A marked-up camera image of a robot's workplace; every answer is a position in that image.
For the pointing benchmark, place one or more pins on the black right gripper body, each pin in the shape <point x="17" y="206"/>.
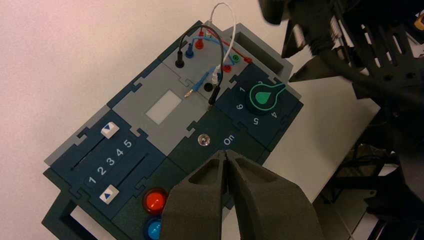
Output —
<point x="311" y="26"/>

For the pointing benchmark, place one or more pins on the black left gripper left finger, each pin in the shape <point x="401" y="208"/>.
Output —
<point x="198" y="205"/>

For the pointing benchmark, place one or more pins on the green and black rotary knob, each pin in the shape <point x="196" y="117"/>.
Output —
<point x="263" y="99"/>

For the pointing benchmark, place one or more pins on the green banana socket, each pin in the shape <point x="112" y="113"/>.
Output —
<point x="236" y="58"/>

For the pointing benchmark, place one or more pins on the red push button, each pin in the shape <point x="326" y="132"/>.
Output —
<point x="154" y="202"/>

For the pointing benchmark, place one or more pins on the black mobile base frame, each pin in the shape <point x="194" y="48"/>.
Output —
<point x="391" y="198"/>

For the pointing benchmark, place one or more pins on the black banana socket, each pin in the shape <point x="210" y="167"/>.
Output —
<point x="208" y="87"/>

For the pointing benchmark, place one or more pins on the red banana socket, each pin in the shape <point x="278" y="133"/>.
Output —
<point x="227" y="68"/>

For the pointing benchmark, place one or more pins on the metal toggle switch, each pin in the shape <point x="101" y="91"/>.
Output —
<point x="203" y="140"/>

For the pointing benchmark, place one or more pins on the white display window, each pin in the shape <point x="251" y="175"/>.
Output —
<point x="163" y="107"/>

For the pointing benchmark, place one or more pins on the grey and teal task box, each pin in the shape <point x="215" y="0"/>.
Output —
<point x="185" y="99"/>

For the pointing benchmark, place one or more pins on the white slider knob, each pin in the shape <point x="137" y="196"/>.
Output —
<point x="109" y="130"/>
<point x="109" y="194"/>

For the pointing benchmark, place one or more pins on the blue push button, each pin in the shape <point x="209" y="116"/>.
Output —
<point x="153" y="229"/>

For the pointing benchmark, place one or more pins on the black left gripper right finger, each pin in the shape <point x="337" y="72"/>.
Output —
<point x="265" y="205"/>

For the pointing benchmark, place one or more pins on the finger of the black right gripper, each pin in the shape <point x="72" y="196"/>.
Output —
<point x="273" y="10"/>

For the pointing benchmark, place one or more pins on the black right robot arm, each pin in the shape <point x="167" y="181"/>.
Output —
<point x="381" y="79"/>

